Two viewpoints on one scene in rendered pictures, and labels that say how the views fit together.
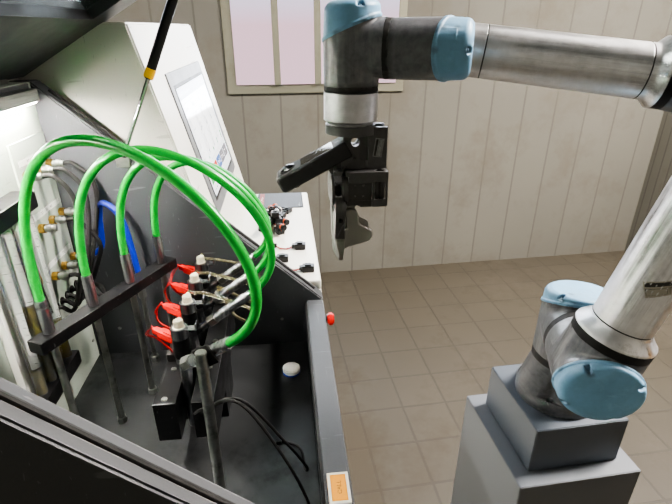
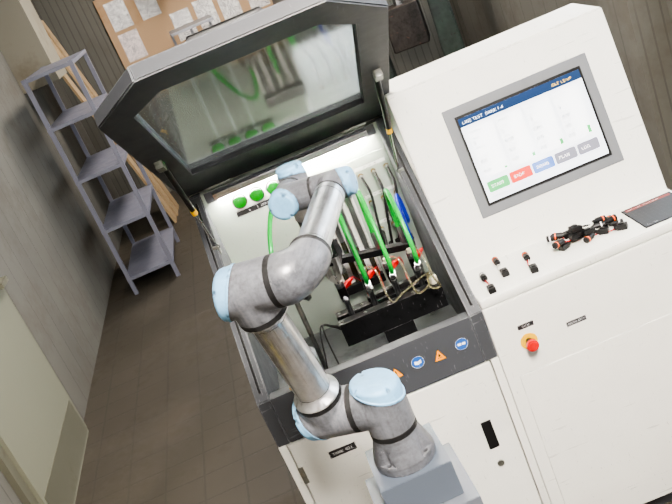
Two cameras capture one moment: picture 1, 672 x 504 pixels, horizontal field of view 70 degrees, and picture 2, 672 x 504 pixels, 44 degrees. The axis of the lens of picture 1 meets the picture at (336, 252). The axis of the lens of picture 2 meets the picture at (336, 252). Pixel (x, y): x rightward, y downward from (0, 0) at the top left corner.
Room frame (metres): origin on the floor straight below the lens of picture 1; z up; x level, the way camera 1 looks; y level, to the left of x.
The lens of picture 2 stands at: (0.95, -2.10, 2.10)
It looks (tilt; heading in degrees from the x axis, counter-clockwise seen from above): 21 degrees down; 96
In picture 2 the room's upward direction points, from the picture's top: 23 degrees counter-clockwise
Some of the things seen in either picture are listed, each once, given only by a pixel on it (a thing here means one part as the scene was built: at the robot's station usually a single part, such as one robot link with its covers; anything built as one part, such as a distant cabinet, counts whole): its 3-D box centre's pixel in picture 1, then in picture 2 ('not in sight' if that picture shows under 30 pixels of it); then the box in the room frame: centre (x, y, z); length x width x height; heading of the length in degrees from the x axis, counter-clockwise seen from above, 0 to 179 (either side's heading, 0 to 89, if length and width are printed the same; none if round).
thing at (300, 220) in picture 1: (276, 232); (577, 246); (1.37, 0.18, 0.96); 0.70 x 0.22 x 0.03; 6
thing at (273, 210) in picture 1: (275, 215); (585, 229); (1.40, 0.19, 1.01); 0.23 x 0.11 x 0.06; 6
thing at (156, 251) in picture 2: not in sight; (109, 169); (-1.25, 4.52, 0.92); 0.94 x 0.40 x 1.84; 99
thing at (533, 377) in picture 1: (560, 370); (398, 439); (0.73, -0.43, 0.95); 0.15 x 0.15 x 0.10
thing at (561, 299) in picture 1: (574, 320); (379, 401); (0.72, -0.43, 1.07); 0.13 x 0.12 x 0.14; 166
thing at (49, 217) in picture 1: (55, 218); (382, 197); (0.87, 0.54, 1.20); 0.13 x 0.03 x 0.31; 6
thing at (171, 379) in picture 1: (203, 372); (395, 317); (0.77, 0.27, 0.91); 0.34 x 0.10 x 0.15; 6
